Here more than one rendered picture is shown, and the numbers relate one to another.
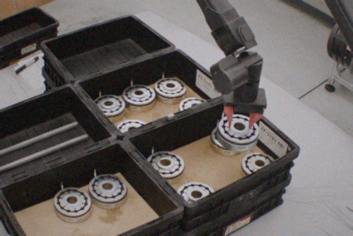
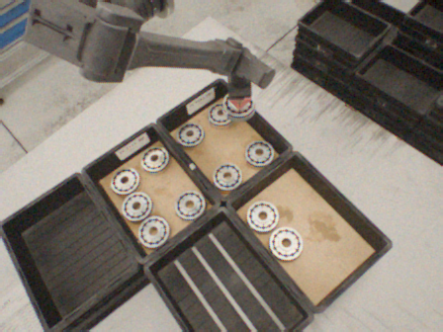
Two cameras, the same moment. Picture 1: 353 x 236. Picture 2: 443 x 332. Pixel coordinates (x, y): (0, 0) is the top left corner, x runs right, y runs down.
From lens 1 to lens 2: 112 cm
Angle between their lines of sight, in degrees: 52
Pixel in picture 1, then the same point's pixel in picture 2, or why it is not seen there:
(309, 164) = (182, 94)
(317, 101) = (16, 116)
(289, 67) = not seen: outside the picture
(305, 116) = (125, 93)
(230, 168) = (219, 135)
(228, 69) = (264, 68)
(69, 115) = (161, 273)
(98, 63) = (69, 260)
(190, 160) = (213, 163)
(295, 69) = not seen: outside the picture
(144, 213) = (276, 190)
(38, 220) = (309, 274)
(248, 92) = not seen: hidden behind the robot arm
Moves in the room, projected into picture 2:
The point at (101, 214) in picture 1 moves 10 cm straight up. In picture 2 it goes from (285, 221) to (289, 211)
